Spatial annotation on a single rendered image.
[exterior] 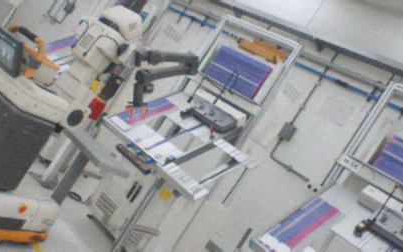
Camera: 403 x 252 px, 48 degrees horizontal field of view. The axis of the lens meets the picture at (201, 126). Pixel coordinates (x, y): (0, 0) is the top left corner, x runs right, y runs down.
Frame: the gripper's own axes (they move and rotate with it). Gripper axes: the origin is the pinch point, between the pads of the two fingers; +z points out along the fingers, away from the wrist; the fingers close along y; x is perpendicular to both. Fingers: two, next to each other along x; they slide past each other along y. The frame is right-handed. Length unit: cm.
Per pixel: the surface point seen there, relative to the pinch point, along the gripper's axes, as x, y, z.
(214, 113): -75, -3, -4
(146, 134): -37.2, 25.4, 12.7
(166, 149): -34.4, 5.0, 20.4
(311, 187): -212, -26, 62
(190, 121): -67, 11, 3
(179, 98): -84, 36, -13
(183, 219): -15, -27, 56
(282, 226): -25, -83, 50
